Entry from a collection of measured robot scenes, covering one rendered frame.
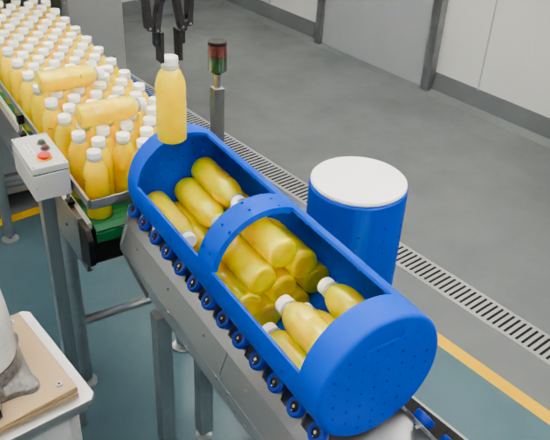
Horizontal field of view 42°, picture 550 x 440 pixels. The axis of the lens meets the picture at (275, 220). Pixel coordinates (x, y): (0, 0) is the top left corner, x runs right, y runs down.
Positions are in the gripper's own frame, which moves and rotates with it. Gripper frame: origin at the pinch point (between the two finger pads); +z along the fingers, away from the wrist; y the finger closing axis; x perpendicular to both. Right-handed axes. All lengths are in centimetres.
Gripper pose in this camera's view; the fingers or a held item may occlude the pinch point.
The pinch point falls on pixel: (168, 45)
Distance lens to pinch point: 168.2
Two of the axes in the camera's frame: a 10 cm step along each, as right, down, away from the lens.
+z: -0.5, 8.4, 5.4
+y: 8.5, -2.5, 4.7
